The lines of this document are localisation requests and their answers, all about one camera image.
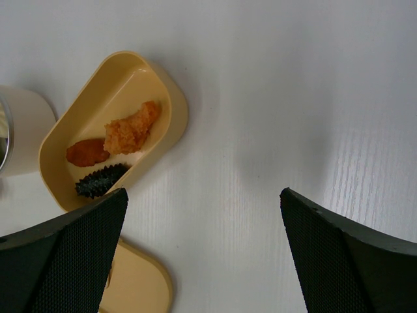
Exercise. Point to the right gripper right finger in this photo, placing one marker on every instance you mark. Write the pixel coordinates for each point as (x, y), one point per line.
(344, 266)

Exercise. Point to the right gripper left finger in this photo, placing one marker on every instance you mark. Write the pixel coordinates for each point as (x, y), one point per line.
(62, 265)

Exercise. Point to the black spiky food piece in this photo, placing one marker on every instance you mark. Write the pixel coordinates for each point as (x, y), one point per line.
(97, 183)

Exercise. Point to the red-brown sausage food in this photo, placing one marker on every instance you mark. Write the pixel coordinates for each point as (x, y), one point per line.
(87, 153)

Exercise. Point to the orange fried food piece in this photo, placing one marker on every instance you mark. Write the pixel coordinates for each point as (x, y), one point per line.
(127, 135)

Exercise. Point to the beige oval lunch box lid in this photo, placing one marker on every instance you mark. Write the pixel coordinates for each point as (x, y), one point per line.
(137, 282)

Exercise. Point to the beige oval lunch box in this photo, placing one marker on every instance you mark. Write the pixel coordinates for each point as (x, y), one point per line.
(117, 89)

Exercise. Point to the round metal-lined container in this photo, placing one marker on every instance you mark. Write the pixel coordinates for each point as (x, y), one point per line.
(26, 119)

